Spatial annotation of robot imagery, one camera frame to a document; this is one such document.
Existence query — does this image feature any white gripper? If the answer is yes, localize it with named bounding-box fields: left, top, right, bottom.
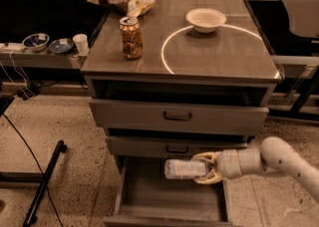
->
left=192, top=149, right=240, bottom=185

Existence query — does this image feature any blue plastic bottle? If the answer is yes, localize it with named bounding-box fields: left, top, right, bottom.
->
left=164, top=159, right=209, bottom=179

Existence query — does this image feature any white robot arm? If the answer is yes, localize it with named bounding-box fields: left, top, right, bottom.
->
left=192, top=136, right=319, bottom=201

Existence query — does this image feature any bottom grey drawer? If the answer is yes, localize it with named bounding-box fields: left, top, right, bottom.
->
left=103, top=157, right=233, bottom=227

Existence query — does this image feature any grey drawer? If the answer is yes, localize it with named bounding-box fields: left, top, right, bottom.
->
left=106, top=135, right=247, bottom=160
left=89, top=100, right=268, bottom=136
left=103, top=157, right=233, bottom=227

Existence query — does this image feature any grey drawer cabinet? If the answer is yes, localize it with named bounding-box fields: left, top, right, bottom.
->
left=80, top=0, right=281, bottom=172

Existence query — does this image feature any middle grey drawer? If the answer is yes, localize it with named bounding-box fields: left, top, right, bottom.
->
left=106, top=135, right=247, bottom=160

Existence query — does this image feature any top grey drawer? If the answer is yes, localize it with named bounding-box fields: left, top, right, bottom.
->
left=89, top=100, right=268, bottom=136

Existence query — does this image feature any white paper bowl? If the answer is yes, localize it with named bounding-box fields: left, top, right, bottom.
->
left=186, top=8, right=226, bottom=33

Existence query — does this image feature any brown drink can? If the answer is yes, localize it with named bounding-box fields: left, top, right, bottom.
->
left=120, top=17, right=143, bottom=60

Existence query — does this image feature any grey chair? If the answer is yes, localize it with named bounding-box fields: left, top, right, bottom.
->
left=281, top=0, right=319, bottom=38

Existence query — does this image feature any white paper cup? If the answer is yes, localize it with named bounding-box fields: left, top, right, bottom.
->
left=73, top=34, right=89, bottom=55

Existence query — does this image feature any black stand leg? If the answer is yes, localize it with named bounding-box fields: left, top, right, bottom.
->
left=23, top=140, right=67, bottom=227

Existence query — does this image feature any dark blue bowl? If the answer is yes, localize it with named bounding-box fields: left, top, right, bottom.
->
left=48, top=38, right=74, bottom=54

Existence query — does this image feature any brown chip bag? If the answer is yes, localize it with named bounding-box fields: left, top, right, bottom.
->
left=88, top=0, right=156, bottom=18

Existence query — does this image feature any white bowl with blue inside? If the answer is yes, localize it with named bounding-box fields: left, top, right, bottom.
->
left=22, top=33, right=50, bottom=52

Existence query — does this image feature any grey side shelf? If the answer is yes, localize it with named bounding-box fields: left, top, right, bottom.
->
left=0, top=50, right=86, bottom=69

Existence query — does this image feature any white power strip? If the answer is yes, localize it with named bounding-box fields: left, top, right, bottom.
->
left=0, top=43, right=25, bottom=52

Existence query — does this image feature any black floor cable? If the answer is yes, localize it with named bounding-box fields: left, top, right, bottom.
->
left=2, top=113, right=64, bottom=227

